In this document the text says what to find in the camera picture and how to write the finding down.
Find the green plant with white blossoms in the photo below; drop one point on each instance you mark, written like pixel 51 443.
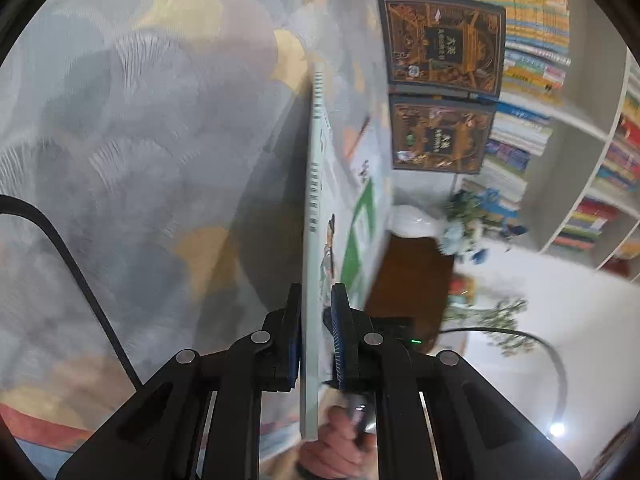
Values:
pixel 505 310

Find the blue artificial flowers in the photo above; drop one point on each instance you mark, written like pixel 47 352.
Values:
pixel 470 215

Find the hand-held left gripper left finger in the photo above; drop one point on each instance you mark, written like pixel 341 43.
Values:
pixel 295 340

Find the person's right hand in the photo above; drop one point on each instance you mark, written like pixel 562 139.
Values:
pixel 335 450

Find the dark brown ornate book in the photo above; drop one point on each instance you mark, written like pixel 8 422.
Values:
pixel 440 135
pixel 440 45

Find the rows of red shelf books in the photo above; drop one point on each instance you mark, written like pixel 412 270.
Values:
pixel 590 220

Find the recessed ceiling lights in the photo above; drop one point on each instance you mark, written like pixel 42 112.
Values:
pixel 556 430

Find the white and green book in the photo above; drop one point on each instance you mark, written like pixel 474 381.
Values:
pixel 325 210

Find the brown wooden cabinet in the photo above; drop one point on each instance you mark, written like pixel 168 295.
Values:
pixel 410 280

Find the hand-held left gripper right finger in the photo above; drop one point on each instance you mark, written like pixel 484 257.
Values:
pixel 340 335

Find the small colourful ornament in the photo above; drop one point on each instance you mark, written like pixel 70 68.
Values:
pixel 460 290

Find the white bookshelf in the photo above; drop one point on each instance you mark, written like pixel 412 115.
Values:
pixel 575 170

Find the stacks of orange blue shelf books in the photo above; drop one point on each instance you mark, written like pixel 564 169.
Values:
pixel 535 20

